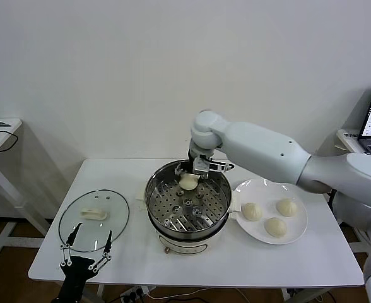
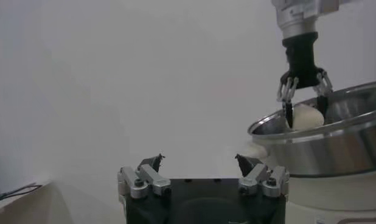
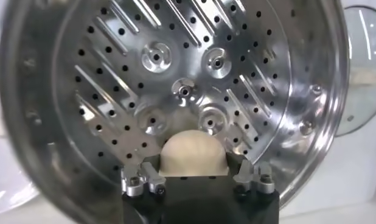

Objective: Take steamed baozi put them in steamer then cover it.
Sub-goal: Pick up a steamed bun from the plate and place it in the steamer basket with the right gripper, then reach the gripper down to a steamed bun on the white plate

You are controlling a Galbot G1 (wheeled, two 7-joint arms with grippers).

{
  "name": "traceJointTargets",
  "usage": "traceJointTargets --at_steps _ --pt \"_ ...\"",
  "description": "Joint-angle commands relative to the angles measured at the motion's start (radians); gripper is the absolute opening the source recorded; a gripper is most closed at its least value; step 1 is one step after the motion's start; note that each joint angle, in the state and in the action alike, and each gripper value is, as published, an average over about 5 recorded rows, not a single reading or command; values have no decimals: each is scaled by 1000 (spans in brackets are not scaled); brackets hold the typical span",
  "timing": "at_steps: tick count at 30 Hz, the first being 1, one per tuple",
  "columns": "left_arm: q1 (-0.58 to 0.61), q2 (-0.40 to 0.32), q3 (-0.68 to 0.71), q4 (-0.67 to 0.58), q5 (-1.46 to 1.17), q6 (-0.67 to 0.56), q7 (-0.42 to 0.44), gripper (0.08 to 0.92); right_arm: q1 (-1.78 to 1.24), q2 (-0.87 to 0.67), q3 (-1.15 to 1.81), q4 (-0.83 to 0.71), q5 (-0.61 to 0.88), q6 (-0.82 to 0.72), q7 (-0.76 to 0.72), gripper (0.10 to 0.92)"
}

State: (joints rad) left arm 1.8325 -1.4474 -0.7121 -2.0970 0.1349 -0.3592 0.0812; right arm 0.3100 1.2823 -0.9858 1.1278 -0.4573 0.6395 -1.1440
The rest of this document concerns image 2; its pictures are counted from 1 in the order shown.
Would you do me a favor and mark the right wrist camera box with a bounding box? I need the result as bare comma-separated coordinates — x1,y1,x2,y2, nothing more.
315,0,355,15

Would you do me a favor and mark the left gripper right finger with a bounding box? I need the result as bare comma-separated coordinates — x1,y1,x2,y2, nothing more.
235,153,290,198

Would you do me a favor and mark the white steamed baozi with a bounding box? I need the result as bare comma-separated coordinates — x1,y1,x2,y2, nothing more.
290,103,325,131

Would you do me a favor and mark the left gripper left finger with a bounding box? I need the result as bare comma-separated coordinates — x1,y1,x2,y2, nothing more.
117,153,172,200

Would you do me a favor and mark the white side table with cable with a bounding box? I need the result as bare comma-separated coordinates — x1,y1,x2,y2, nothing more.
0,181,54,215

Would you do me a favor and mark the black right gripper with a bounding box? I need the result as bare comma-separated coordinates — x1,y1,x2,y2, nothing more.
276,32,334,129

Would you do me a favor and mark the stainless steel steamer basket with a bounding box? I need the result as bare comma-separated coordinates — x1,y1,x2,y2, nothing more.
247,79,376,179

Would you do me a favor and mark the black looped cable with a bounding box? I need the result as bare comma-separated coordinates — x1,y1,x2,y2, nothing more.
0,183,43,205

